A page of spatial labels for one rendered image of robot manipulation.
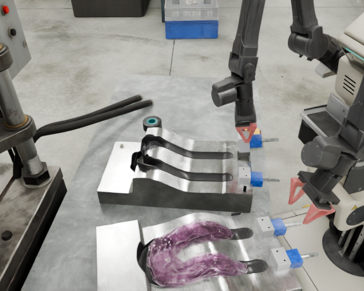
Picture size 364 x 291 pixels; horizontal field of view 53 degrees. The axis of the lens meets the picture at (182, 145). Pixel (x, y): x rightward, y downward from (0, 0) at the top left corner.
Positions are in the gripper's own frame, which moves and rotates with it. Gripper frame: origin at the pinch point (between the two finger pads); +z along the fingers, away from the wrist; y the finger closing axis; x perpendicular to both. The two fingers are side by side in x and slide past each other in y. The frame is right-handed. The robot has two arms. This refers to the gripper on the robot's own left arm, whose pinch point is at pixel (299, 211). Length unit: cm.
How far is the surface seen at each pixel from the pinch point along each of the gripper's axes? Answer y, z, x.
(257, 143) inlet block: -31.6, 0.7, 5.6
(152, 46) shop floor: -326, 72, 77
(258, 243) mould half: -3.1, 16.2, -1.0
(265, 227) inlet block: -5.7, 12.3, 0.7
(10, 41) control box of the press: -88, 12, -69
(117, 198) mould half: -35, 34, -31
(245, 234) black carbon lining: -7.5, 17.4, -2.3
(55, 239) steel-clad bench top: -28, 46, -48
